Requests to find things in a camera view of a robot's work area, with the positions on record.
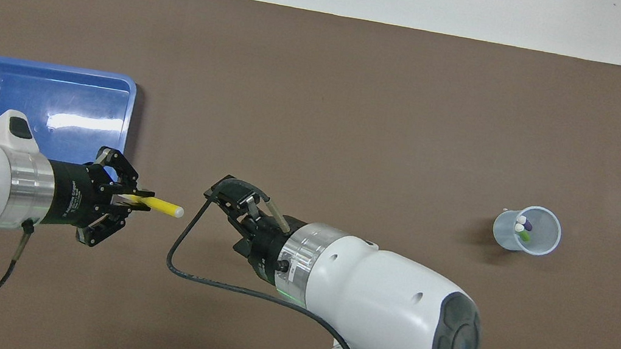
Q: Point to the purple pen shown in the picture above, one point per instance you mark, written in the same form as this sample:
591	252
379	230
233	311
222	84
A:
526	223

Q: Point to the blue plastic tray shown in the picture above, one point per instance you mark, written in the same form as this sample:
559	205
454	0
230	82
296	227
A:
52	93

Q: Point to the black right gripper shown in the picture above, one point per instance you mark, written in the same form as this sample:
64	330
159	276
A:
268	248

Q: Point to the brown table mat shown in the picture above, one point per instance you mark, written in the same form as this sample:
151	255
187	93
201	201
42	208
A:
356	113

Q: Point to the yellow pen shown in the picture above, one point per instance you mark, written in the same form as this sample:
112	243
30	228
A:
164	207

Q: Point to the translucent plastic cup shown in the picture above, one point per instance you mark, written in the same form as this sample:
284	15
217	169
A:
545	234

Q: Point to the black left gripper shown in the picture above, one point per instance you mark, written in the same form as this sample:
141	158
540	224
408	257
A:
67	193

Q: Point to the green pen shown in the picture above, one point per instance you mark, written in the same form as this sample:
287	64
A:
523	234

